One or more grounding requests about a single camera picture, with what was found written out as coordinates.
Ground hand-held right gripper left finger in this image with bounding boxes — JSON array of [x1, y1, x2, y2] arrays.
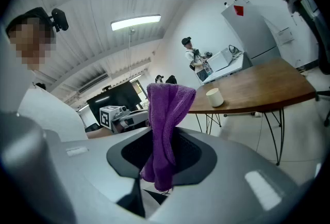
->
[[44, 126, 153, 224]]

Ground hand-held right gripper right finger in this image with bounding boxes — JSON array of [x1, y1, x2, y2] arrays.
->
[[148, 127, 301, 224]]

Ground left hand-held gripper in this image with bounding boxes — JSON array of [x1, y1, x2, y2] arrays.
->
[[99, 105, 150, 133]]

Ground purple towel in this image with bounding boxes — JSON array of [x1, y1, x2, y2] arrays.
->
[[140, 83, 196, 192]]

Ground white mug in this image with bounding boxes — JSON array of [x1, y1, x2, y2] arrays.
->
[[206, 88, 224, 108]]

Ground person's left forearm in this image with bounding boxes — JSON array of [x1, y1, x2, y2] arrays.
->
[[86, 127, 114, 139]]

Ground large black monitor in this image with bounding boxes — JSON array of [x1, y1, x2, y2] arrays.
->
[[86, 81, 143, 118]]

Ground ceiling air conditioner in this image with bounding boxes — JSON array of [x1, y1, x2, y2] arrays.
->
[[77, 72, 109, 94]]

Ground person's torso in light shirt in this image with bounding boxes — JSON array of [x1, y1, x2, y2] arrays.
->
[[0, 25, 89, 141]]

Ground black metal table legs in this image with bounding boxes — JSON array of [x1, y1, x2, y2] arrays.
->
[[194, 108, 286, 166]]

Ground long ceiling light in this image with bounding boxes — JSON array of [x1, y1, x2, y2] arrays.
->
[[110, 14, 162, 31]]

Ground white microwave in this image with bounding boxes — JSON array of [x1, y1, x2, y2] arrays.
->
[[207, 48, 234, 73]]

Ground white desk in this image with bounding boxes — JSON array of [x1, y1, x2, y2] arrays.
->
[[202, 53, 253, 85]]

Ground person's head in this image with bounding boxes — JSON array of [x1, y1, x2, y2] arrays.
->
[[5, 7, 57, 71]]

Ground grey refrigerator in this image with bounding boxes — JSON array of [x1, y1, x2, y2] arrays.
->
[[221, 3, 282, 67]]

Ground black office chair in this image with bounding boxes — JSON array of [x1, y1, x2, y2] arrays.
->
[[291, 0, 330, 127]]

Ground black head-worn camera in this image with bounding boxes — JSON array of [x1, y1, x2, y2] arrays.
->
[[51, 8, 70, 33]]

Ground white wall sign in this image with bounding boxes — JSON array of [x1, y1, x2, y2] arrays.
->
[[277, 27, 295, 46]]

